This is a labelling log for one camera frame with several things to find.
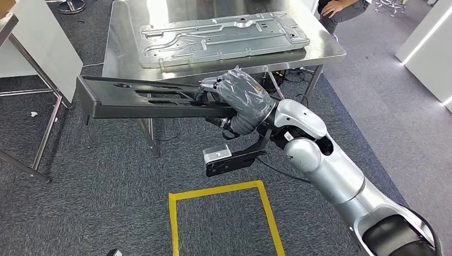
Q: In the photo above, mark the person's hand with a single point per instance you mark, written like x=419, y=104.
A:
x=332, y=9

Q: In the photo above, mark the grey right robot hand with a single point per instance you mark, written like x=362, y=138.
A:
x=247, y=95

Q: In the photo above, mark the black plastic panel part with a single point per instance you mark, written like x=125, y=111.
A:
x=106, y=106

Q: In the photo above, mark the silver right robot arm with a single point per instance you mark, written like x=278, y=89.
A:
x=335, y=176

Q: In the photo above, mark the stainless steel workbench table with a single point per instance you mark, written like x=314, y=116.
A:
x=118, y=42

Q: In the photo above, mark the person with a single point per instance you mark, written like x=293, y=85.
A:
x=349, y=14

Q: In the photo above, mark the chrome chair base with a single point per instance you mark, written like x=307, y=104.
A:
x=388, y=5

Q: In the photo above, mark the silver stamped metal panel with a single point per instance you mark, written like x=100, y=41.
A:
x=229, y=39

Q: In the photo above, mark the yellow floor tape square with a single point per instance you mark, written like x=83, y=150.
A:
x=215, y=190

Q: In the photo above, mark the white display counter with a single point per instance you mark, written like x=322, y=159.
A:
x=430, y=63

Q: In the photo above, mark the chrome stanchion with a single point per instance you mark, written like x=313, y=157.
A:
x=72, y=4

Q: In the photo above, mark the white table with steel legs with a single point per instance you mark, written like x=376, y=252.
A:
x=42, y=46

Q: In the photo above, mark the black camera bracket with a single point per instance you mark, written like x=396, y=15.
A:
x=233, y=162

